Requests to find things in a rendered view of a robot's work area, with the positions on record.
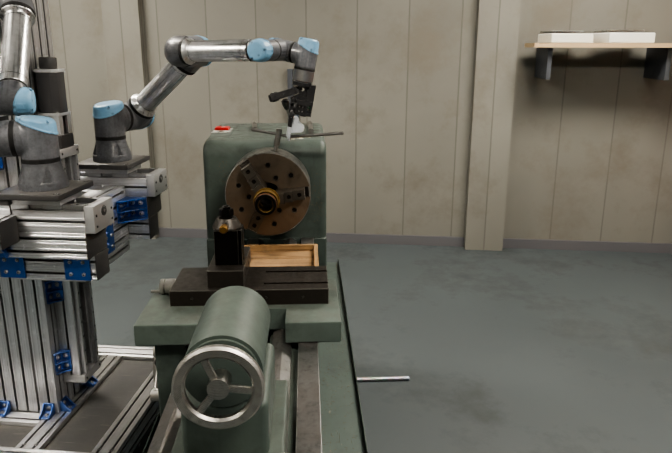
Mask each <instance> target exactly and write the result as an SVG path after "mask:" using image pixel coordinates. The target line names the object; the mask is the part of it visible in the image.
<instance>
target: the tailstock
mask: <svg viewBox="0 0 672 453"><path fill-rule="evenodd" d="M269 327H270V310H269V307H268V305H267V303H266V301H265V300H264V298H263V297H262V296H261V295H260V294H258V293H257V292H256V291H254V290H252V289H250V288H247V287H243V286H229V287H225V288H222V289H220V290H218V291H216V292H215V293H214V294H213V295H211V297H210V298H209V299H208V300H207V302H206V304H205V306H204V309H203V311H202V314H201V316H200V319H199V321H198V324H197V326H196V329H195V331H194V334H193V337H192V339H191V342H190V344H189V347H188V349H187V352H186V354H185V357H184V358H183V359H182V360H181V361H180V363H179V364H178V366H177V368H176V370H175V372H174V375H173V378H172V384H171V391H172V396H173V400H174V402H175V404H176V406H177V408H178V409H179V411H180V412H181V424H180V427H179V430H178V433H177V436H176V439H175V442H174V445H173V448H172V451H171V453H286V442H287V422H288V402H289V401H288V381H287V380H275V350H274V346H273V345H272V344H270V343H267V342H268V335H269ZM185 387H186V390H185Z"/></svg>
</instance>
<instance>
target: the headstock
mask: <svg viewBox="0 0 672 453"><path fill-rule="evenodd" d="M302 124H303V125H304V131H303V132H301V133H291V135H298V134H310V133H309V132H308V123H302ZM312 124H313V131H314V132H313V133H323V128H322V125H321V124H319V123H312ZM219 126H230V128H233V129H232V130H231V131H230V132H229V133H212V134H211V135H210V136H209V138H208V139H207V140H206V142H205V143H204V146H203V164H204V183H205V201H206V220H207V238H210V239H214V230H213V229H212V225H213V223H214V222H215V220H216V218H217V217H218V216H220V215H219V209H220V208H222V206H223V205H226V203H224V202H226V200H225V195H224V194H225V187H226V182H227V179H228V177H229V176H228V175H230V173H231V171H232V170H233V168H234V166H235V165H236V163H237V162H238V161H239V160H240V159H241V158H242V157H243V156H244V155H246V154H247V153H249V152H251V151H253V150H256V149H259V148H265V147H273V148H274V139H275V135H271V134H265V133H260V132H254V131H251V128H252V123H221V124H220V125H219ZM287 126H288V123H257V128H258V129H262V130H267V131H272V132H276V128H280V129H282V133H283V134H286V133H287ZM302 138H304V139H299V138H290V141H288V139H287V138H286V137H281V140H280V145H279V146H278V148H279V149H283V150H285V151H288V152H289V153H291V154H293V155H294V156H296V157H297V158H298V159H299V160H300V161H301V162H302V164H303V165H304V166H305V168H306V170H307V172H308V175H309V178H310V184H311V186H312V187H311V201H310V203H311V204H310V206H309V209H308V211H307V213H306V215H305V217H304V218H303V220H302V221H301V222H300V223H299V224H298V225H297V226H296V227H294V228H293V229H291V230H290V231H288V232H285V233H283V234H279V235H274V236H263V235H258V234H256V232H254V231H251V230H249V229H244V238H313V237H325V236H326V143H325V138H324V136H316V137H310V138H309V137H302ZM222 161H223V162H222ZM220 162H221V163H220ZM225 164H226V165H225ZM218 166H219V167H220V168H219V167H218ZM221 168H222V169H221ZM229 171H230V172H229ZM224 173H225V174H224ZM316 173H318V174H316ZM226 175H227V176H226ZM223 176H224V177H223ZM321 179H322V180H321ZM223 181H224V182H223ZM319 182H320V183H319ZM314 185H315V186H314ZM320 187H321V188H320ZM315 189H316V190H315ZM320 190H321V191H320ZM312 193H313V194H312ZM318 197H319V198H318ZM319 199H320V200H319ZM320 203H321V204H320ZM313 205H314V206H313ZM315 205H316V206H315ZM316 208H317V209H316ZM314 209H315V211H314ZM321 211H322V212H321ZM312 213H313V214H312ZM317 213H318V214H317ZM320 215H321V216H320ZM318 217H319V218H318ZM314 220H315V221H314ZM317 220H318V221H317ZM313 221H314V222H313Z"/></svg>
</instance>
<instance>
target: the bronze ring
mask: <svg viewBox="0 0 672 453"><path fill-rule="evenodd" d="M263 198H268V199H270V200H271V201H272V203H273V204H272V205H271V206H264V205H262V204H261V203H260V200H261V199H263ZM253 203H254V206H255V209H256V211H257V212H258V213H259V214H261V215H270V214H272V213H273V212H274V211H275V210H276V209H277V208H278V206H279V204H280V198H279V195H278V194H277V192H276V191H275V190H273V189H271V188H262V189H260V190H258V191H257V192H256V194H255V195H254V199H253Z"/></svg>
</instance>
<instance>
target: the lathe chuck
mask: <svg viewBox="0 0 672 453"><path fill-rule="evenodd" d="M272 151H274V149H261V150H257V151H254V152H251V153H249V154H247V155H246V156H244V157H243V158H242V159H241V160H240V161H239V162H238V163H237V164H236V165H235V167H234V168H233V170H232V171H231V173H230V175H229V177H228V179H227V182H226V187H225V200H226V205H229V206H230V207H231V208H233V211H234V215H235V216H236V217H237V218H238V220H239V221H240V223H241V225H242V224H243V225H244V229H247V227H248V225H249V223H250V221H251V219H252V216H253V214H254V212H255V210H256V209H255V206H254V203H253V199H254V195H255V193H254V192H253V191H252V187H251V186H250V185H249V183H248V182H247V181H248V180H247V179H246V177H245V176H244V175H243V173H242V172H241V169H242V168H241V167H240V165H239V164H240V163H242V162H243V161H245V160H246V159H248V160H249V162H250V163H251V164H252V166H253V167H254V168H255V170H256V171H257V172H258V174H259V175H260V176H261V178H262V179H263V180H264V182H265V183H272V184H274V185H276V186H277V187H278V189H285V188H296V187H307V186H308V187H309V196H307V197H305V200H295V201H293V202H288V203H285V204H281V205H279V206H278V208H277V209H276V210H275V211H274V212H273V213H272V214H270V215H266V216H265V218H264V219H263V222H262V223H261V225H260V227H259V230H258V232H256V234H258V235H263V236H274V235H279V234H283V233H285V232H288V231H290V230H291V229H293V228H294V227H296V226H297V225H298V224H299V223H300V222H301V221H302V220H303V218H304V217H305V215H306V213H307V211H308V209H309V206H310V201H311V185H310V180H309V176H308V174H307V172H306V170H305V168H304V167H303V165H302V164H301V163H300V162H299V161H298V160H297V159H296V158H295V157H293V156H292V155H290V154H288V153H286V152H284V151H281V150H278V152H280V153H278V152H272Z"/></svg>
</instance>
